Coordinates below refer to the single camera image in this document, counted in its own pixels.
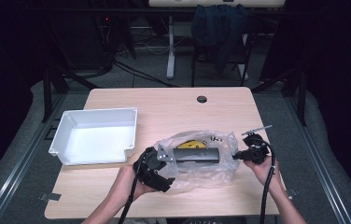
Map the metal floor rail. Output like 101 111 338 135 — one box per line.
284 92 351 224
0 92 69 224

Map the dark blue cloth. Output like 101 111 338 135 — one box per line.
191 4 248 75

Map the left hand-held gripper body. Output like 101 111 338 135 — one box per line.
133 146 176 193

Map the yellow and black object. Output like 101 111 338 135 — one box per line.
176 139 207 149

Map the white plastic tray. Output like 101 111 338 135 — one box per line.
48 106 139 166

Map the black floor cable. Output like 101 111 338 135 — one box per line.
113 60 181 89

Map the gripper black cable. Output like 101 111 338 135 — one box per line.
117 158 144 224
256 139 277 224

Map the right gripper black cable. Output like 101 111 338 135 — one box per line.
256 139 277 224

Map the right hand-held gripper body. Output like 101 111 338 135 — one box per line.
242 125 273 165

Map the black chair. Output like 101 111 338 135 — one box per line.
190 31 253 88

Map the white desk leg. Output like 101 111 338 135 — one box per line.
165 15 176 80

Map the black rectangular box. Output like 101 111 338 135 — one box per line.
172 147 221 163

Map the black metal stand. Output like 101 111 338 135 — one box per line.
250 65 309 127
40 65 99 124

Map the clear plastic bag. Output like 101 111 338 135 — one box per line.
154 130 240 191

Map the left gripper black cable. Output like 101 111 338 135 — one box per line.
117 158 144 224

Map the person's left hand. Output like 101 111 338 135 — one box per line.
111 164 159 204

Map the person's right hand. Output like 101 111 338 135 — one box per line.
243 155 282 190

